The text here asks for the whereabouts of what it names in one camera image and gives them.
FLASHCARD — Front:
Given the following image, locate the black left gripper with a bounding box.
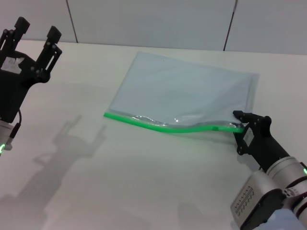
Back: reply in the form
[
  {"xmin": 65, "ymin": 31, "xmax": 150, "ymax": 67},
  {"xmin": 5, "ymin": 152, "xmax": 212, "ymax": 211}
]
[{"xmin": 0, "ymin": 16, "xmax": 63, "ymax": 123}]

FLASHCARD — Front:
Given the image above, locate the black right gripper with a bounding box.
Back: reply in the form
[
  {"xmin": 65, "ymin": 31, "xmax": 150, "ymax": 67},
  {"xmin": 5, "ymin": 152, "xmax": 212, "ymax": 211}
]
[{"xmin": 233, "ymin": 110, "xmax": 292, "ymax": 173}]

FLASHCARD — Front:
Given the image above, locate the clear green-zipper document bag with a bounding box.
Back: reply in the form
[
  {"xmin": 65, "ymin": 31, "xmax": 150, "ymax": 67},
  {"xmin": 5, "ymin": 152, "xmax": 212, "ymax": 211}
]
[{"xmin": 103, "ymin": 51, "xmax": 261, "ymax": 135}]

